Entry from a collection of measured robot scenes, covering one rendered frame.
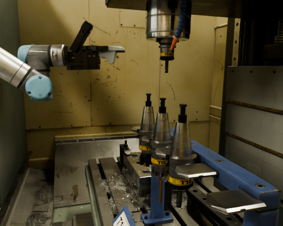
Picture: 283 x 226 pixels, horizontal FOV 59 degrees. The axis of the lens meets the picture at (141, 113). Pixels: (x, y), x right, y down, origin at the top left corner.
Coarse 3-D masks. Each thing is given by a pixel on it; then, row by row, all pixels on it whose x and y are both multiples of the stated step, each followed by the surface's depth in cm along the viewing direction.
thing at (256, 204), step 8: (216, 192) 37; (224, 192) 37; (232, 192) 37; (240, 192) 37; (248, 192) 37; (208, 200) 35; (216, 200) 35; (224, 200) 35; (232, 200) 35; (240, 200) 35; (248, 200) 35; (256, 200) 35; (216, 208) 33; (224, 208) 33; (232, 208) 33; (240, 208) 33; (248, 208) 33; (256, 208) 33; (264, 208) 34
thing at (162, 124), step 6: (162, 114) 59; (156, 120) 60; (162, 120) 59; (168, 120) 60; (156, 126) 60; (162, 126) 59; (168, 126) 60; (156, 132) 60; (162, 132) 59; (168, 132) 60; (156, 138) 60; (162, 138) 59; (168, 138) 60
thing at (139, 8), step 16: (112, 0) 84; (128, 0) 83; (144, 0) 83; (192, 0) 82; (208, 0) 82; (224, 0) 82; (240, 0) 82; (256, 0) 81; (272, 0) 81; (224, 16) 105; (240, 16) 105; (256, 16) 105
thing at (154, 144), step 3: (150, 138) 62; (171, 138) 62; (150, 141) 60; (153, 141) 60; (171, 141) 60; (150, 144) 60; (153, 144) 59; (156, 144) 59; (159, 144) 58; (162, 144) 58; (165, 144) 58; (168, 144) 58; (171, 144) 59; (150, 147) 62; (153, 147) 60; (156, 147) 59; (159, 147) 58; (162, 147) 58; (165, 147) 58; (150, 150) 60; (153, 150) 59
